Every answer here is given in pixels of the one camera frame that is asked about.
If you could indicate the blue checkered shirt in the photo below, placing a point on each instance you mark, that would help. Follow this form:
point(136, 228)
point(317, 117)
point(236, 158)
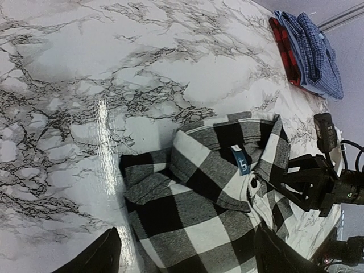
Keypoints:
point(321, 75)

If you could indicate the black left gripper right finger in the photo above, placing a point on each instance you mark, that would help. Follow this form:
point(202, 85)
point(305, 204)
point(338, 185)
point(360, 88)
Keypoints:
point(273, 255)

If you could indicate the folded red plaid shirt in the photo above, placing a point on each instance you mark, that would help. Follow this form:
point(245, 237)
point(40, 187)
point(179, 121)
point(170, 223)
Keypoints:
point(291, 72)

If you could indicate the black white checkered shirt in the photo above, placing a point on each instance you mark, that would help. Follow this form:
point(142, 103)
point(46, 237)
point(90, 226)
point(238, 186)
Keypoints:
point(195, 207)

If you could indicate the right aluminium wall post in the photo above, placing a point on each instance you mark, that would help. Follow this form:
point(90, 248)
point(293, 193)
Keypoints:
point(349, 15)

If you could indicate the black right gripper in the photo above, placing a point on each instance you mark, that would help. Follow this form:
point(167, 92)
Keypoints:
point(308, 182)

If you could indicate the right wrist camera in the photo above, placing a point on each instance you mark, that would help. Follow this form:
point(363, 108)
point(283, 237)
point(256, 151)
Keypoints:
point(325, 131)

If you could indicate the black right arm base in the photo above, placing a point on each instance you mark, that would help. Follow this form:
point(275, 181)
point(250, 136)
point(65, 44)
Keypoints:
point(349, 253)

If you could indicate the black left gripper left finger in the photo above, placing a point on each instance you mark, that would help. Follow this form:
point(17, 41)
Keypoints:
point(102, 255)

